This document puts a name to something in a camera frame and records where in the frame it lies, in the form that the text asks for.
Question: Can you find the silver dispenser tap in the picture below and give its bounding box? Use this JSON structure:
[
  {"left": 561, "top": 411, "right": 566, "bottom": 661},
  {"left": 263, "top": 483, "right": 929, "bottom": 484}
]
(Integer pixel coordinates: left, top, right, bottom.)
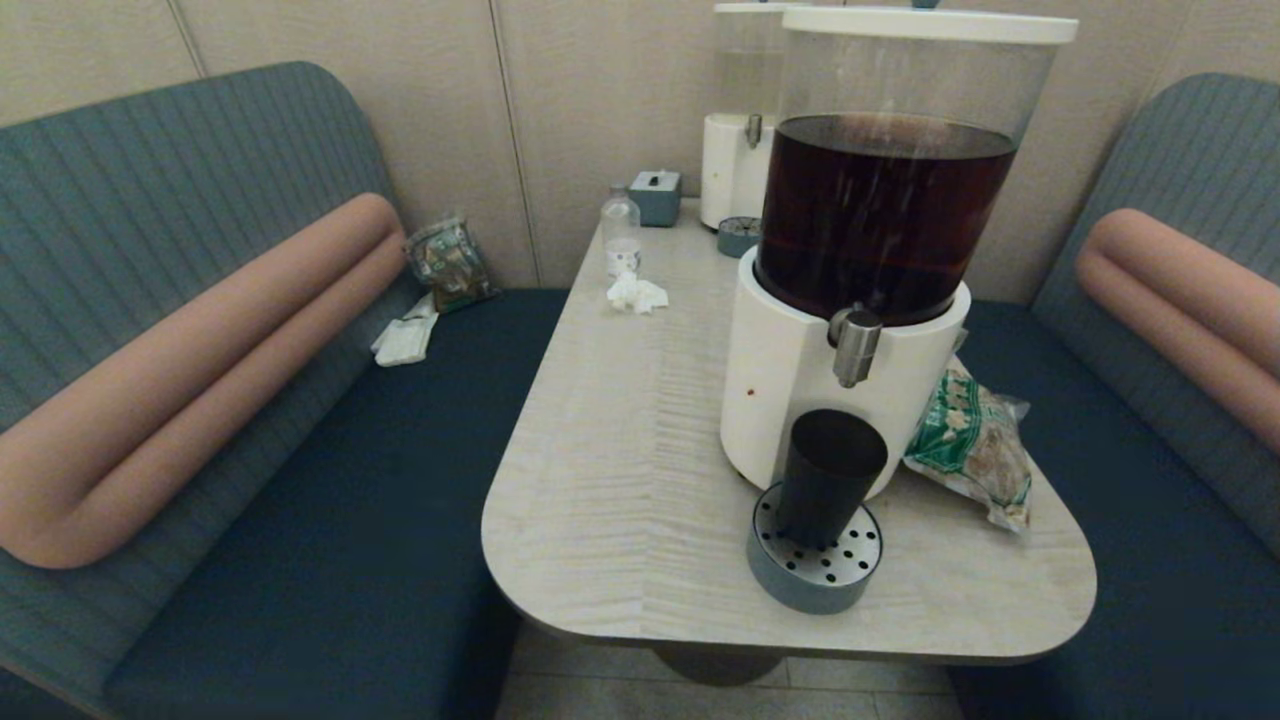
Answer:
[{"left": 829, "top": 307, "right": 886, "bottom": 389}]

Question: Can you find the black plastic cup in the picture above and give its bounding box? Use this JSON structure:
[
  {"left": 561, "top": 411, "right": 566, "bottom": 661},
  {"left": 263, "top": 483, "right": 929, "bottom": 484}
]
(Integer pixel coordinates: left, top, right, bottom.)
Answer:
[{"left": 775, "top": 409, "right": 889, "bottom": 551}]

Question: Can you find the crumpled white tissue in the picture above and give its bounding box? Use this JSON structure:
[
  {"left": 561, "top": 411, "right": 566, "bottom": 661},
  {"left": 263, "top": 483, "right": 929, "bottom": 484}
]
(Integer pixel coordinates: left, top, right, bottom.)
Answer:
[{"left": 606, "top": 271, "right": 669, "bottom": 316}]

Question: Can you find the clear plastic bottle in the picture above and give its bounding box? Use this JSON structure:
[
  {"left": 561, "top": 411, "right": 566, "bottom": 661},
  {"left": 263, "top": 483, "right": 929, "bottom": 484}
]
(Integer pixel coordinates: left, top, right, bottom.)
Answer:
[{"left": 600, "top": 184, "right": 642, "bottom": 278}]

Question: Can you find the small round drip tray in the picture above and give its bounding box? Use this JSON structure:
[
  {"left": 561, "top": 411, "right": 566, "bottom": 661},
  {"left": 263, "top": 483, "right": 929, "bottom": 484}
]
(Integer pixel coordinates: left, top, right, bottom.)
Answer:
[{"left": 717, "top": 216, "right": 763, "bottom": 259}]

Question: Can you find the blue grey tissue box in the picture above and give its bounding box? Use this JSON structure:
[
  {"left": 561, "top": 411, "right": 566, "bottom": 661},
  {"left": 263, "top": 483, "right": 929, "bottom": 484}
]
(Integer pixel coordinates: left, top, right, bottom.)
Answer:
[{"left": 629, "top": 169, "right": 683, "bottom": 228}]

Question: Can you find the large dispenser with dark tea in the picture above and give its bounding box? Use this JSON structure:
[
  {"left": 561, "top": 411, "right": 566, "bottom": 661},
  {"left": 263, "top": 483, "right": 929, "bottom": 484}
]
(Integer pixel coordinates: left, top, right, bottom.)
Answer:
[{"left": 720, "top": 5, "right": 1081, "bottom": 503}]

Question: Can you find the small white drink dispenser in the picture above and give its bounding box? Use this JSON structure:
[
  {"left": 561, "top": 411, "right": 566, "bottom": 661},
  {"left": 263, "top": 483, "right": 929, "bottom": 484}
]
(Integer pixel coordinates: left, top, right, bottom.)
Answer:
[{"left": 699, "top": 0, "right": 791, "bottom": 231}]

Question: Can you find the brown green snack bag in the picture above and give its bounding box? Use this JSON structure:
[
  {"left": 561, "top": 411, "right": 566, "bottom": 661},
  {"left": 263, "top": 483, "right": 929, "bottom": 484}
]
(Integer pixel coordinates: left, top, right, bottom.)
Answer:
[{"left": 403, "top": 215, "right": 498, "bottom": 314}]

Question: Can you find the white napkin pack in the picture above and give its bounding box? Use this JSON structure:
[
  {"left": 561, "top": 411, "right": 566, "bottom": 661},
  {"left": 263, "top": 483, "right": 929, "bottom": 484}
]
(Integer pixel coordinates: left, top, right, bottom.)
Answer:
[{"left": 370, "top": 293, "right": 440, "bottom": 368}]

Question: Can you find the round perforated drip tray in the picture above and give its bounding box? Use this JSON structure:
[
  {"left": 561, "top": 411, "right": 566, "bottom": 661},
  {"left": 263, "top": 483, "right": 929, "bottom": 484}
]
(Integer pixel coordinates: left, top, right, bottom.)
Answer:
[{"left": 746, "top": 483, "right": 885, "bottom": 615}]

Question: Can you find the green white snack bag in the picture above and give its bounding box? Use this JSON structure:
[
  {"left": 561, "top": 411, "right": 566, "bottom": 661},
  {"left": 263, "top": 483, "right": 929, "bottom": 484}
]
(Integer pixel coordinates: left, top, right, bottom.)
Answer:
[{"left": 903, "top": 357, "right": 1035, "bottom": 534}]

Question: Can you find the teal bench with long bolster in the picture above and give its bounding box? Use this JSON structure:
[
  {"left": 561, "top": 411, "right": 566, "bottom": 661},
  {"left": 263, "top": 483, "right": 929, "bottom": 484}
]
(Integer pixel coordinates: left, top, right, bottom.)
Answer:
[{"left": 0, "top": 61, "right": 571, "bottom": 720}]

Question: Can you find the long pink bolster cushion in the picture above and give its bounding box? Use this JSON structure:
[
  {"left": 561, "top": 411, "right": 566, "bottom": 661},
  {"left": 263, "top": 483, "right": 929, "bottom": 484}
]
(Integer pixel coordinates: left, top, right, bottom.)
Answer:
[{"left": 0, "top": 193, "right": 408, "bottom": 570}]

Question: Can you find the white large dispenser lid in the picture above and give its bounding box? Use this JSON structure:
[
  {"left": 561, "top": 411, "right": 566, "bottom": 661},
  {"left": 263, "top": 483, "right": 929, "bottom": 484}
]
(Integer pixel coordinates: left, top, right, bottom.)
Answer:
[{"left": 781, "top": 6, "right": 1081, "bottom": 45}]

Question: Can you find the teal bench with short bolster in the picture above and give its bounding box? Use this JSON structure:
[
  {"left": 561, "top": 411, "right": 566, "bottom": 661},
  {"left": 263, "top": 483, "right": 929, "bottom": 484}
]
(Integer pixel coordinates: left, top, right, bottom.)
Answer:
[{"left": 950, "top": 72, "right": 1280, "bottom": 720}]

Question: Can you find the short pink bolster cushion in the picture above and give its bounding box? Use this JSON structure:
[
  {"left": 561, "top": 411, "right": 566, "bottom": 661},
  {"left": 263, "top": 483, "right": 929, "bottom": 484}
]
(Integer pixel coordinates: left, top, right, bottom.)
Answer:
[{"left": 1076, "top": 208, "right": 1280, "bottom": 457}]

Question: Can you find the dark table pedestal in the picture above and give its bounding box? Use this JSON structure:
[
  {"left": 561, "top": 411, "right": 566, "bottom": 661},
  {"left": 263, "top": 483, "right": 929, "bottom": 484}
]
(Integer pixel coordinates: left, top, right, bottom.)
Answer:
[{"left": 655, "top": 648, "right": 786, "bottom": 687}]

